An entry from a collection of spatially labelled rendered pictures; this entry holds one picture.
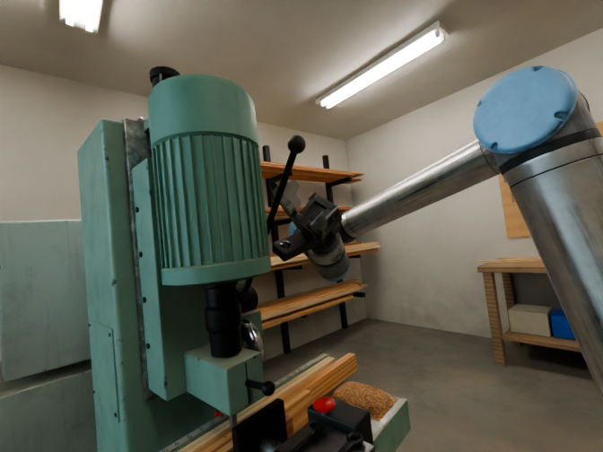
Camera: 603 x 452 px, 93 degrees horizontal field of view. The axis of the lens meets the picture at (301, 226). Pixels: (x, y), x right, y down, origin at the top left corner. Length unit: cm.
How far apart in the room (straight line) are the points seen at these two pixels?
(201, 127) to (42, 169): 243
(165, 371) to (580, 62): 364
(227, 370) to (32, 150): 257
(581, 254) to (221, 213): 47
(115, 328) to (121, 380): 9
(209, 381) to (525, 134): 58
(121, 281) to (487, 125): 67
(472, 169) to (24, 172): 272
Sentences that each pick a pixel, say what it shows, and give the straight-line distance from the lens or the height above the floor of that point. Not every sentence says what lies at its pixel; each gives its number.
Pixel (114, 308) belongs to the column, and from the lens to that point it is 64.
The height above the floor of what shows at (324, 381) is 93.
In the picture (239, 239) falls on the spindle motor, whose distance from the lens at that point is 43.
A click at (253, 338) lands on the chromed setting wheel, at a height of 105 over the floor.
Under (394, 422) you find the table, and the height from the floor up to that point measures 89.
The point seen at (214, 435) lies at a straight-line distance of 58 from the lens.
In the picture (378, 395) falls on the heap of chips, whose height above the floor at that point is 92.
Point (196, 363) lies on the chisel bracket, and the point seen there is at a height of 106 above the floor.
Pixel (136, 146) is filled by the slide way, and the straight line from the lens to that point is 67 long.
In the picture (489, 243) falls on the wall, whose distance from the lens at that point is 360.
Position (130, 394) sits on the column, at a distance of 68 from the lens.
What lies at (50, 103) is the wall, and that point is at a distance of 301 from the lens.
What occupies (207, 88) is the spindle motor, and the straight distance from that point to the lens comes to 48.
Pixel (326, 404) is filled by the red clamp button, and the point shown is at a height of 102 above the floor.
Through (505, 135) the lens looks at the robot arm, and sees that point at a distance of 50.
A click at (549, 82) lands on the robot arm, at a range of 51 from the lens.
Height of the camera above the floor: 124
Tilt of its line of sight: 3 degrees up
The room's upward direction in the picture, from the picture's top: 6 degrees counter-clockwise
